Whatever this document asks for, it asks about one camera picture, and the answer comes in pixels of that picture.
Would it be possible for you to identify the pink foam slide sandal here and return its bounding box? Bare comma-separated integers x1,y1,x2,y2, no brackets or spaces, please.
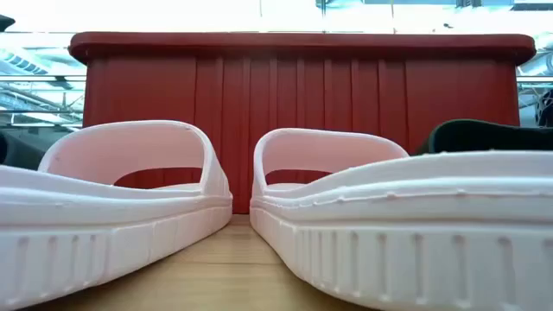
249,127,553,311
0,119,234,311

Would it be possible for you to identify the black foam slide sandal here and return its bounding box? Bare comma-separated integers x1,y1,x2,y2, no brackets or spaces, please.
415,118,553,156
0,127,57,170

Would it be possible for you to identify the red plastic bin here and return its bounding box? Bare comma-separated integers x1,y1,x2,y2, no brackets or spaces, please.
67,30,537,215

